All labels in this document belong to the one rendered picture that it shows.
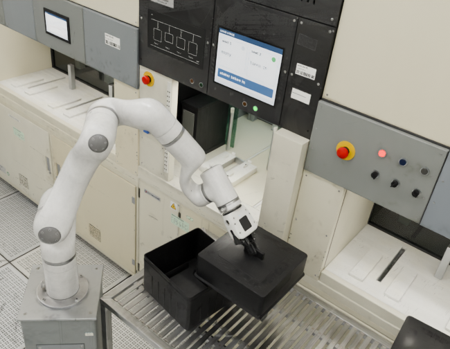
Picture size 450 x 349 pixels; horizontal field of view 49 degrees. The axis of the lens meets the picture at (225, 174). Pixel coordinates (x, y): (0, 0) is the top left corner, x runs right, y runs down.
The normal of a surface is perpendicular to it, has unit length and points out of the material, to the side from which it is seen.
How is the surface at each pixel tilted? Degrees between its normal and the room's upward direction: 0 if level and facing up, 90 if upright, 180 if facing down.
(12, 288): 0
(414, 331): 0
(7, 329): 0
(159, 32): 90
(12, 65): 90
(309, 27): 90
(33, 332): 90
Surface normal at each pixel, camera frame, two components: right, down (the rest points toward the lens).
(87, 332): 0.11, 0.56
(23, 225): 0.11, -0.83
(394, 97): -0.62, 0.38
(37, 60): 0.77, 0.41
